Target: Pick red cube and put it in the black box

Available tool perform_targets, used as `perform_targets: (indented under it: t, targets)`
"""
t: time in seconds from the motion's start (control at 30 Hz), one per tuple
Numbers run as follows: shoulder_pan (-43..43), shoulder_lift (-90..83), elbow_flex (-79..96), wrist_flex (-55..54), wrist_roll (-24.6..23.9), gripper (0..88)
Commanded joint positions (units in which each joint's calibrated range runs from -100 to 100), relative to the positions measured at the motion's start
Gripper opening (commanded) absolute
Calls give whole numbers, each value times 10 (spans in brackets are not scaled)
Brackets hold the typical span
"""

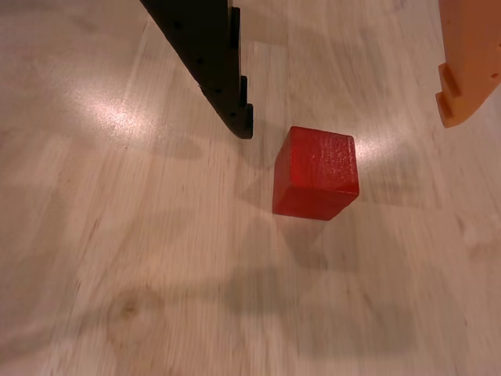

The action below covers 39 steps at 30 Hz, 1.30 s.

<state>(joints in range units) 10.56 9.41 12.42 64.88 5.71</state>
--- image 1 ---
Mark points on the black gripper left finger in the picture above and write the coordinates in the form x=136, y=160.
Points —
x=211, y=58

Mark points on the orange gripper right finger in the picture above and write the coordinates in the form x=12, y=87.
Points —
x=469, y=58

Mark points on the red cube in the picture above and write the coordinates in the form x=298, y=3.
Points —
x=317, y=172

